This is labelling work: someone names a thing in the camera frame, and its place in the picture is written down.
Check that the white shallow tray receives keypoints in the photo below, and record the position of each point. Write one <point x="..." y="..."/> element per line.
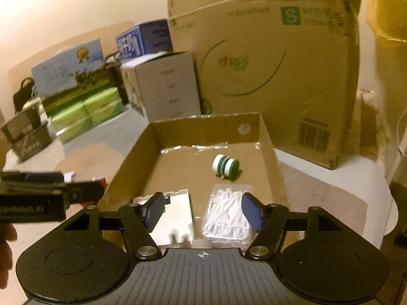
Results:
<point x="179" y="209"/>

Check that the black bag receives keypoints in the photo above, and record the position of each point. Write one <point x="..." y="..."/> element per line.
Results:
<point x="22" y="92"/>

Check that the beige headboard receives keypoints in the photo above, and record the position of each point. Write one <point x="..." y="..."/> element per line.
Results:
<point x="47" y="57"/>

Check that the yellow plastic bag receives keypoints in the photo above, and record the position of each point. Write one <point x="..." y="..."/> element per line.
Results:
<point x="388" y="6"/>

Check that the shallow cardboard box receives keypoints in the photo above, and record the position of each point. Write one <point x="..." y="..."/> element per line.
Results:
<point x="178" y="133"/>

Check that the person's left hand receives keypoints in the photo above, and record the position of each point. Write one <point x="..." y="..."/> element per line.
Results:
<point x="6" y="238"/>

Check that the beige patterned cloth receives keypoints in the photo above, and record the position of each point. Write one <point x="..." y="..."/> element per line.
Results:
<point x="368" y="120"/>

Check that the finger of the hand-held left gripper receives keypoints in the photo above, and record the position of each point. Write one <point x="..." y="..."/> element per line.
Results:
<point x="84" y="192"/>
<point x="41" y="177"/>

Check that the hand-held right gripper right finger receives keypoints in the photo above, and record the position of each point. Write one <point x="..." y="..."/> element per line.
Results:
<point x="252" y="213"/>

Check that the blue milk carton box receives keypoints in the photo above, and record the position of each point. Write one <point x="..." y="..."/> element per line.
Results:
<point x="149" y="35"/>

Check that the large brown cardboard box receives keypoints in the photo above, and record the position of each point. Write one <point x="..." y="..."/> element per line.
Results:
<point x="254" y="54"/>

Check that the green milk carton box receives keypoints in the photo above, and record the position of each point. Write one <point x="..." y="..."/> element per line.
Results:
<point x="63" y="70"/>

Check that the white product box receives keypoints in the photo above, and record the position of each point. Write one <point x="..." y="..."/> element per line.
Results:
<point x="171" y="85"/>

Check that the black tub white label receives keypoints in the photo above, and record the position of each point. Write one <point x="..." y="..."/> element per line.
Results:
<point x="22" y="127"/>

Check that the bag of white cotton swabs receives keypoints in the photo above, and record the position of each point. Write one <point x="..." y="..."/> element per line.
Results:
<point x="222" y="216"/>

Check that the green tissue pack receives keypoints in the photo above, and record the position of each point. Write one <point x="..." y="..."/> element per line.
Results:
<point x="103" y="98"/>
<point x="106" y="114"/>
<point x="74" y="133"/>
<point x="68" y="114"/>

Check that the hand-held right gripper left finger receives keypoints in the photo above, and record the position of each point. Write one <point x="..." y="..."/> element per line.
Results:
<point x="154" y="210"/>

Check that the green and white tape rolls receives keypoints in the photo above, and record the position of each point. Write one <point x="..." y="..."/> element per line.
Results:
<point x="225" y="165"/>

